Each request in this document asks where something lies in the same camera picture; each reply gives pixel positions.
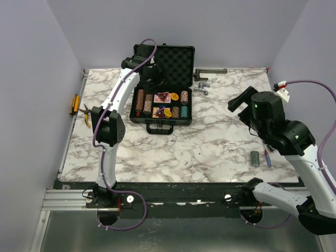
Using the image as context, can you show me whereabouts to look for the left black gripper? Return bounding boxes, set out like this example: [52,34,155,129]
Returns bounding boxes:
[140,61,172,95]

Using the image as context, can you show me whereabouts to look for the black poker set case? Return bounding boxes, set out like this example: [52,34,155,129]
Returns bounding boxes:
[129,44,195,135]

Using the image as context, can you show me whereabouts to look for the black red triangle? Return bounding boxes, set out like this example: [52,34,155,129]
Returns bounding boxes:
[153,108,165,117]

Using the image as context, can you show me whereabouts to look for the brown red chip stack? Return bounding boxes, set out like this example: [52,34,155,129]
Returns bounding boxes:
[172,107,180,119]

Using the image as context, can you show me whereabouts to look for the yellow round button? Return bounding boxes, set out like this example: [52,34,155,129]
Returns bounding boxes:
[164,110,172,118]

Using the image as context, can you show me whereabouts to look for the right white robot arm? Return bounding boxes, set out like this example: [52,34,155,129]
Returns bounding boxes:
[228,85,335,236]

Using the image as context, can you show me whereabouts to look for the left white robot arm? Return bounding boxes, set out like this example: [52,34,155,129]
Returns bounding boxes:
[91,39,164,207]

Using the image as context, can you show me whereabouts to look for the black red triangle button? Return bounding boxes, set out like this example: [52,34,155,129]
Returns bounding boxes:
[157,92,170,102]

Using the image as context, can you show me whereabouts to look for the red playing card deck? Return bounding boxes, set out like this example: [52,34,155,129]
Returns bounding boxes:
[154,93,171,103]

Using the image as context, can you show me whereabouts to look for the brown chip stack far left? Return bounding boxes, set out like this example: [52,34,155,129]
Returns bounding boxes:
[135,89,145,114]

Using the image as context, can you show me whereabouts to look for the yellow big blind button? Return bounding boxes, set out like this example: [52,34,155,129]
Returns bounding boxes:
[171,92,179,101]

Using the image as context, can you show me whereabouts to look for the orange playing card deck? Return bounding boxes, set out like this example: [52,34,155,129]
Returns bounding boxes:
[152,107,172,118]

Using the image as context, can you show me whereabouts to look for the grey green chip stack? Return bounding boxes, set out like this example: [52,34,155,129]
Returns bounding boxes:
[249,151,260,167]

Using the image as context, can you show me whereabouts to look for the silver metal tap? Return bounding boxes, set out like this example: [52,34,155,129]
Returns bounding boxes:
[194,82,210,96]

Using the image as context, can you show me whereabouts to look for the blue pen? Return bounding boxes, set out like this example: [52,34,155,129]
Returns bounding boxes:
[262,142,272,167]

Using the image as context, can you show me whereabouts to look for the orange black utility knife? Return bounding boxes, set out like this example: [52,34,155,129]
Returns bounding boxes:
[69,94,80,116]

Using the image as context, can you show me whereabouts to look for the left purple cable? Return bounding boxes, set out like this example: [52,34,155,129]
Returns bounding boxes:
[91,38,158,232]

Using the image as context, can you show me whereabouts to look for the purple cable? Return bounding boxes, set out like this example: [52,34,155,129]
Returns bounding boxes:
[240,80,336,229]
[91,38,158,232]

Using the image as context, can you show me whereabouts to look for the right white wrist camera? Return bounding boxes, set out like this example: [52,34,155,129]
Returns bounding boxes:
[273,81,290,103]

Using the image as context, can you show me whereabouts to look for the grey metal door handle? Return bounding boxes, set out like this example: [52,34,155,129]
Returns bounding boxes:
[193,68,228,81]

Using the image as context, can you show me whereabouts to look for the yellow handled pliers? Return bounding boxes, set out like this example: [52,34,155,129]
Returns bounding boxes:
[79,104,91,128]

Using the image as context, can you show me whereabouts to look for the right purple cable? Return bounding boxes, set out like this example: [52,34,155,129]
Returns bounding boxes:
[240,80,336,229]

